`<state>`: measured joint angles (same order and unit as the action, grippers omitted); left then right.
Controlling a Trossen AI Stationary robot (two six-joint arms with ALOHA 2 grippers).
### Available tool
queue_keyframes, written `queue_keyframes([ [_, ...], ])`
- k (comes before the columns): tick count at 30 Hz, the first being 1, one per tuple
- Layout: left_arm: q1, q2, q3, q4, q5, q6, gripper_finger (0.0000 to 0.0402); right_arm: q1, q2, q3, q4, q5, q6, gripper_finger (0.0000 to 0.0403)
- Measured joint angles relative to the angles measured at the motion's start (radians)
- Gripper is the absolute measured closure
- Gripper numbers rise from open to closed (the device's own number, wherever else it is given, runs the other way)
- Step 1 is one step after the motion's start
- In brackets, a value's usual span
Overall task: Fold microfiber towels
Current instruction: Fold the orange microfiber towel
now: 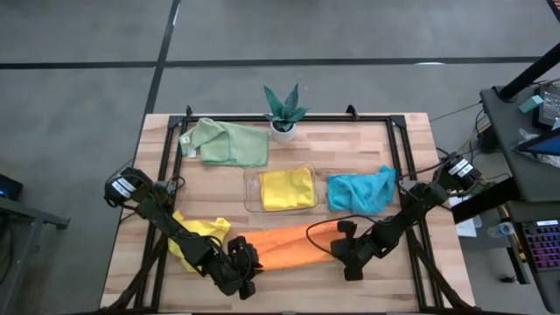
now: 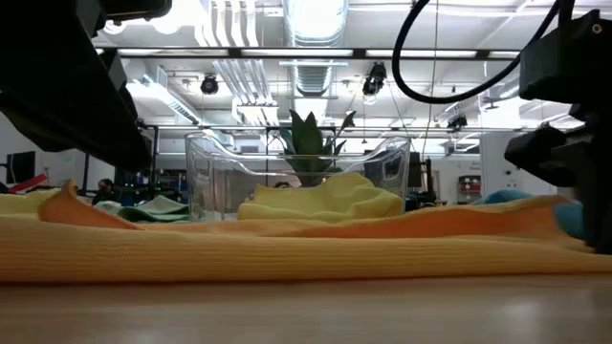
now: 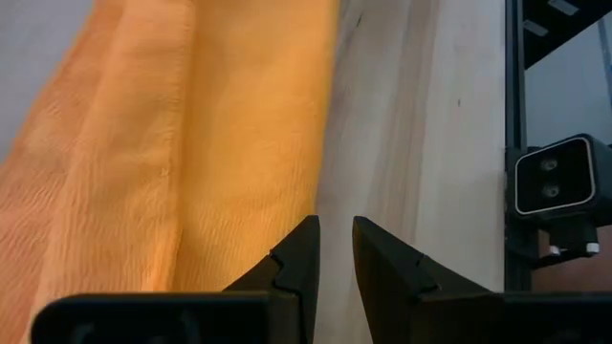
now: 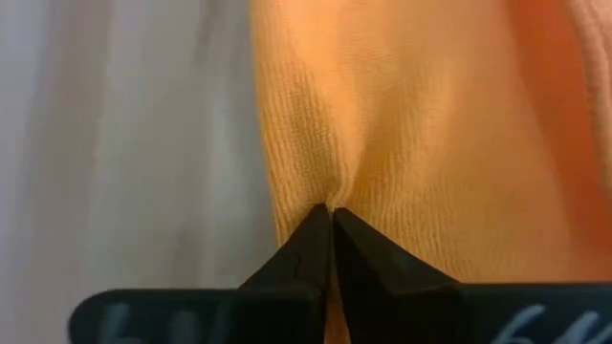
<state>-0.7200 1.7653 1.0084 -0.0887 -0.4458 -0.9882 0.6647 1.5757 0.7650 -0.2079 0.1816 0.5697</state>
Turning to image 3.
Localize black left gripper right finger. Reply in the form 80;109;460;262
352;215;612;344

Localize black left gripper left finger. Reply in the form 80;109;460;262
31;214;321;344

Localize orange microfiber towel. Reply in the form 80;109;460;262
0;0;341;344

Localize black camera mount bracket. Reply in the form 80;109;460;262
506;222;604;269

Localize black depth camera white rim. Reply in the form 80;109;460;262
506;133;612;229

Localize black aluminium rig frame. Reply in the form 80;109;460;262
504;0;612;292

